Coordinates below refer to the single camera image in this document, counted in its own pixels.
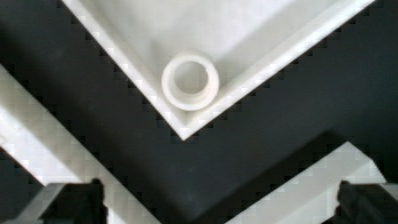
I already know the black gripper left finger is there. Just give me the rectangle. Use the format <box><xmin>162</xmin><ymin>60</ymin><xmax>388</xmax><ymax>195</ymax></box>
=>
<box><xmin>13</xmin><ymin>179</ymin><xmax>109</xmax><ymax>224</ymax></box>

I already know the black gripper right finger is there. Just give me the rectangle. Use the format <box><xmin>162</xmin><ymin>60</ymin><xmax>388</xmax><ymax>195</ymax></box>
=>
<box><xmin>331</xmin><ymin>181</ymin><xmax>398</xmax><ymax>224</ymax></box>

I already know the white square tabletop panel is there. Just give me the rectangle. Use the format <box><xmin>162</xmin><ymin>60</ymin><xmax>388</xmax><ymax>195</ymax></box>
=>
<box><xmin>63</xmin><ymin>0</ymin><xmax>376</xmax><ymax>138</ymax></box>

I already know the white L-shaped obstacle wall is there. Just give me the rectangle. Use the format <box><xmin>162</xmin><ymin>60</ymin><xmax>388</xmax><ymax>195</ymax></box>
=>
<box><xmin>0</xmin><ymin>66</ymin><xmax>386</xmax><ymax>224</ymax></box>

